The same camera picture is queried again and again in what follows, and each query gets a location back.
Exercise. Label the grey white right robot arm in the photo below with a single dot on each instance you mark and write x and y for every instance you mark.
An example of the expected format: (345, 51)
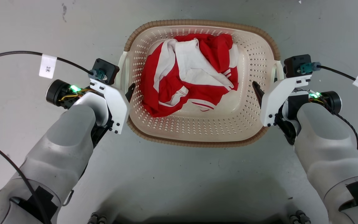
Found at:
(328, 146)

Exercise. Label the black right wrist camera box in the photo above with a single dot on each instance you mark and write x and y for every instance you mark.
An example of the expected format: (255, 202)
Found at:
(295, 63)

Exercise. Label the beige plastic laundry basket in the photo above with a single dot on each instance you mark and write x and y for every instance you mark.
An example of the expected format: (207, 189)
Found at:
(197, 130)

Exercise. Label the red and white garment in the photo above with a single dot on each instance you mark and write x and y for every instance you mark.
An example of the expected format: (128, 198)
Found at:
(163, 93)

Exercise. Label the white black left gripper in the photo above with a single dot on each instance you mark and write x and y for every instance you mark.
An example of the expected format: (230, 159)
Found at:
(118, 107)

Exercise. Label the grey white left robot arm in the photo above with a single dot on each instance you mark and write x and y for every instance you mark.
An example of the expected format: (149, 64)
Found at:
(61, 146)

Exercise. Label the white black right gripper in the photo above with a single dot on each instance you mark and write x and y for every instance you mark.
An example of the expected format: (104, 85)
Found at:
(272, 102)

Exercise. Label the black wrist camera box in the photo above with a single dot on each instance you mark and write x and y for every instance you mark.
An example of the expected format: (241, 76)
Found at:
(107, 69)
(295, 63)

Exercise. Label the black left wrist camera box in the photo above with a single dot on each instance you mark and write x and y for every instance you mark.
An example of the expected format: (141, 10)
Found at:
(107, 69)

